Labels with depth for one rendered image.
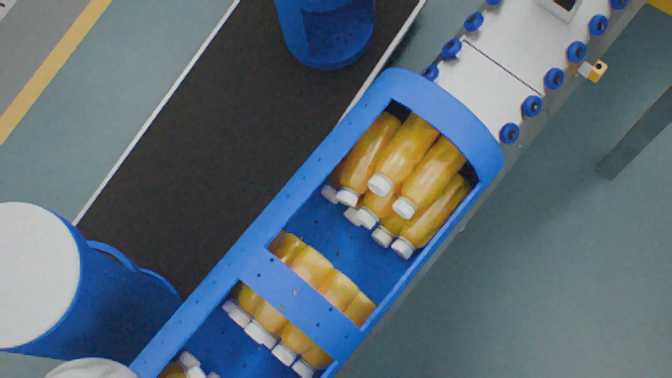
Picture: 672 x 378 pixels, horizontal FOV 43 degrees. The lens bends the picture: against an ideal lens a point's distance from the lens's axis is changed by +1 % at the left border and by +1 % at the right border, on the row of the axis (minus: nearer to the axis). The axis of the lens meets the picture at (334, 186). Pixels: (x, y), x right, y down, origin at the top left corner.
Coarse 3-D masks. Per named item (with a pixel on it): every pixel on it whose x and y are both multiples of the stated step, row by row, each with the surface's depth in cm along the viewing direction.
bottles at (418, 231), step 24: (336, 168) 160; (336, 192) 160; (456, 192) 156; (360, 216) 156; (384, 216) 157; (432, 216) 155; (384, 240) 160; (408, 240) 155; (240, 288) 155; (360, 312) 151; (192, 360) 153; (312, 360) 150
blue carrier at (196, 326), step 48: (384, 96) 148; (432, 96) 144; (336, 144) 147; (480, 144) 145; (288, 192) 147; (480, 192) 152; (240, 240) 148; (336, 240) 167; (432, 240) 148; (288, 288) 137; (384, 288) 159; (192, 336) 158; (240, 336) 162; (336, 336) 140
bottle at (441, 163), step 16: (448, 144) 153; (432, 160) 152; (448, 160) 152; (464, 160) 154; (416, 176) 152; (432, 176) 151; (448, 176) 152; (400, 192) 154; (416, 192) 151; (432, 192) 151; (416, 208) 152
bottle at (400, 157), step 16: (400, 128) 153; (416, 128) 152; (432, 128) 153; (400, 144) 151; (416, 144) 151; (432, 144) 154; (384, 160) 150; (400, 160) 149; (416, 160) 151; (384, 176) 149; (400, 176) 150
